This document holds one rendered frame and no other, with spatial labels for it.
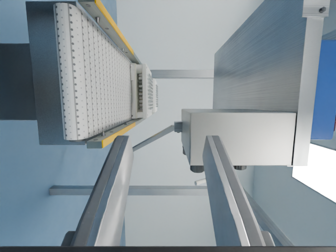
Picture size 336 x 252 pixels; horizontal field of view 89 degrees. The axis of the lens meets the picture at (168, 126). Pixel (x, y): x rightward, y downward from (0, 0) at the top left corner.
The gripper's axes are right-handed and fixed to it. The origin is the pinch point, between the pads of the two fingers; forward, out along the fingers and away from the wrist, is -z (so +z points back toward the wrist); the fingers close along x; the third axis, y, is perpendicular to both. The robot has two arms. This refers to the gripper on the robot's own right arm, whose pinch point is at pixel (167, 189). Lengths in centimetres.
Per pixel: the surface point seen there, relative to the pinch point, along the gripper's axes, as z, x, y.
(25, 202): -53, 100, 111
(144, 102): -62, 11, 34
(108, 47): -46.6, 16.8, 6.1
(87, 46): -33.7, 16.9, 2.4
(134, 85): -66, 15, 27
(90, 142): -19.7, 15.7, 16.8
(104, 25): -41.7, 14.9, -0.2
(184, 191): -70, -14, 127
